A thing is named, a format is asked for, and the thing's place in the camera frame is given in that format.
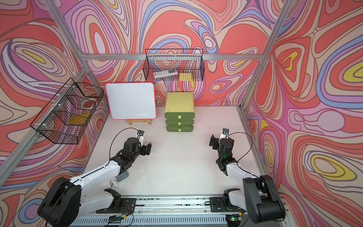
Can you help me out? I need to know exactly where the black wire basket wall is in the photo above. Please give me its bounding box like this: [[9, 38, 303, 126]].
[[143, 48, 205, 82], [30, 79, 104, 145]]

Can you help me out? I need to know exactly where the grey whiteboard eraser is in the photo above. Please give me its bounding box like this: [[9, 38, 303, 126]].
[[115, 171, 129, 182]]

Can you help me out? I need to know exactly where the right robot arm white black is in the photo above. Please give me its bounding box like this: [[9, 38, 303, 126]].
[[209, 134, 286, 224]]

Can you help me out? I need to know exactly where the grey box in back basket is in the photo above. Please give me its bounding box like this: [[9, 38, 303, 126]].
[[153, 69, 178, 79]]

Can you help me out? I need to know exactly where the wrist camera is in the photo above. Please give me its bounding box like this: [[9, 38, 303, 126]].
[[219, 128, 229, 140], [136, 130, 145, 147]]

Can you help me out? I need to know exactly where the aluminium frame rail front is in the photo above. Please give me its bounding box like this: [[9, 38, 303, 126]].
[[70, 196, 256, 227]]

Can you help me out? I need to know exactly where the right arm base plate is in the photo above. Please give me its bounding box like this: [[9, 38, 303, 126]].
[[205, 197, 246, 213]]

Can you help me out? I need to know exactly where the pink framed whiteboard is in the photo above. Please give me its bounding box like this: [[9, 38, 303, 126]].
[[105, 82, 157, 120]]

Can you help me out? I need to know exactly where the green circuit board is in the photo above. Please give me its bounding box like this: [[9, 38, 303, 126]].
[[108, 215, 127, 223]]

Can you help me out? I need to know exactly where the wooden whiteboard stand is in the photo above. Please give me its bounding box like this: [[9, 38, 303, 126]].
[[125, 119, 152, 125]]

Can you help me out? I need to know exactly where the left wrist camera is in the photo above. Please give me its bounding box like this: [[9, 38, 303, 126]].
[[136, 130, 145, 147]]

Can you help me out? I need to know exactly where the green bottom drawer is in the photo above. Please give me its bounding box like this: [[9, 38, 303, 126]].
[[166, 125, 193, 132]]

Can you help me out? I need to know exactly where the yellow block in back basket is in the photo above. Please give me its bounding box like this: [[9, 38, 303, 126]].
[[179, 73, 193, 81]]

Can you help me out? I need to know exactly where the black wire basket back wall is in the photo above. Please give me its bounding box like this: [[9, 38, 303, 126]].
[[143, 48, 205, 82]]

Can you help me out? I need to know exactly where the green top drawer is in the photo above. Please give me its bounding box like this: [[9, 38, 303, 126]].
[[164, 112, 195, 120]]

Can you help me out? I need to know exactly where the yellow green drawer cabinet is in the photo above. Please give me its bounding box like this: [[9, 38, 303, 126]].
[[164, 92, 195, 113]]

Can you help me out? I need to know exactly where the black wire basket left wall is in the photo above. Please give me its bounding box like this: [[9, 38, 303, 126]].
[[30, 79, 104, 145]]

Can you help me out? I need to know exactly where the green drawer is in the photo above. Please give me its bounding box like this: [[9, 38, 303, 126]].
[[165, 119, 194, 126], [164, 112, 195, 120], [166, 125, 193, 132]]

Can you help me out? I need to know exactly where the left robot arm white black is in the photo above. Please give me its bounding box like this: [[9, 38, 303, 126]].
[[37, 137, 152, 227]]

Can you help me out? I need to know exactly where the yellow item in left basket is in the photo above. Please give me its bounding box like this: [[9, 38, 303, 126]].
[[67, 113, 89, 125]]

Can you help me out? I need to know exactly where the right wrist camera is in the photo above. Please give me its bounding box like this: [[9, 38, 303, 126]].
[[219, 128, 229, 140]]

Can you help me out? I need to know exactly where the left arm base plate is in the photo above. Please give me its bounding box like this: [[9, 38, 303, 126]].
[[96, 198, 136, 214]]

